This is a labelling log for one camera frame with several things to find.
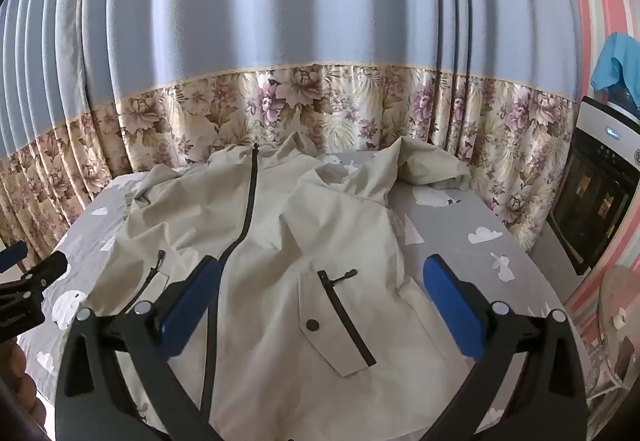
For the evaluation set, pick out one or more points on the water dispenser bottle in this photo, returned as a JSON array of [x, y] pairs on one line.
[[627, 98]]

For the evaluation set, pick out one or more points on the beige zip jacket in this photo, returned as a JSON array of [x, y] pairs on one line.
[[280, 231]]

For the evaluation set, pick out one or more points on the blue cloth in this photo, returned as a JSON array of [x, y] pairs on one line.
[[612, 61]]

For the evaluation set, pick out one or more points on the person's left hand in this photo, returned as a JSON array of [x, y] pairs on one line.
[[25, 381]]

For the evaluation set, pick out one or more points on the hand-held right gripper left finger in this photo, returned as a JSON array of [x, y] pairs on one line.
[[192, 301]]

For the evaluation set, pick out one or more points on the white standing fan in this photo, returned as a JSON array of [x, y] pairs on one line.
[[615, 321]]

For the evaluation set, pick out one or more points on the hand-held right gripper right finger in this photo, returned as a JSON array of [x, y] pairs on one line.
[[450, 301]]

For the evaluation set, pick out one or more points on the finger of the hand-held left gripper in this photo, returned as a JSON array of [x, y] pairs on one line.
[[12, 257], [47, 268]]

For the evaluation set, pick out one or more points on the black and white oven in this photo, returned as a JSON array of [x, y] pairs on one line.
[[590, 191]]

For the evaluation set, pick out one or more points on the grey animal print bed sheet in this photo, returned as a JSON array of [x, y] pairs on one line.
[[475, 221]]

